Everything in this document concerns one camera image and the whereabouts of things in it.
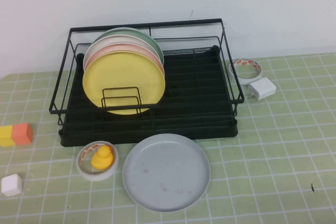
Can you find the green grid tablecloth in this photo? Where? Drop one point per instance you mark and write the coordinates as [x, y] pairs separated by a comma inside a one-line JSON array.
[[262, 155]]

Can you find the black plastic drip tray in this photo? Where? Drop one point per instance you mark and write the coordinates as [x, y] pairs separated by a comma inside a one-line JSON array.
[[183, 129]]

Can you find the green plate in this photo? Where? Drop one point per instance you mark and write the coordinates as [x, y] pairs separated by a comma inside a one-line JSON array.
[[147, 37]]

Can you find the orange block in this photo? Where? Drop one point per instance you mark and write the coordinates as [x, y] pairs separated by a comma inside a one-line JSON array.
[[22, 133]]

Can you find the cream white plate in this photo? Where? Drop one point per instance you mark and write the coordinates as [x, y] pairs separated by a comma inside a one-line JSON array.
[[116, 41]]

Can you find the yellow rubber duck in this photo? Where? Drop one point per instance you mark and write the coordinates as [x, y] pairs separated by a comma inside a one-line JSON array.
[[101, 159]]

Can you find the white cube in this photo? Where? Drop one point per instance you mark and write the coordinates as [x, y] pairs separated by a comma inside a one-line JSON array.
[[11, 186]]

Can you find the pink plate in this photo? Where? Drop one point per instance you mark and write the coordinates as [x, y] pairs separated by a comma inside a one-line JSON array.
[[118, 50]]

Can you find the yellow plate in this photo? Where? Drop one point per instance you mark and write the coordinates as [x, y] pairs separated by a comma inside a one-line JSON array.
[[123, 74]]

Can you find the yellow block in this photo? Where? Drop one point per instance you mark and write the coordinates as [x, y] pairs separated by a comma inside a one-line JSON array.
[[5, 137]]

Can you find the grey plate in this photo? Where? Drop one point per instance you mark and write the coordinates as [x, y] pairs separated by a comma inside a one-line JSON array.
[[165, 171]]

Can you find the small black speck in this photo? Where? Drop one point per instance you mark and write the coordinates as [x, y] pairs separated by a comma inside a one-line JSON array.
[[312, 187]]

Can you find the white charger plug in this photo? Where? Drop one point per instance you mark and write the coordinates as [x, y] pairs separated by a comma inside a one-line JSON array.
[[262, 87]]

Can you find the white tape roll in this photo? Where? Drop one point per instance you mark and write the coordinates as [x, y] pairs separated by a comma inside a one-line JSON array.
[[246, 80], [97, 177]]

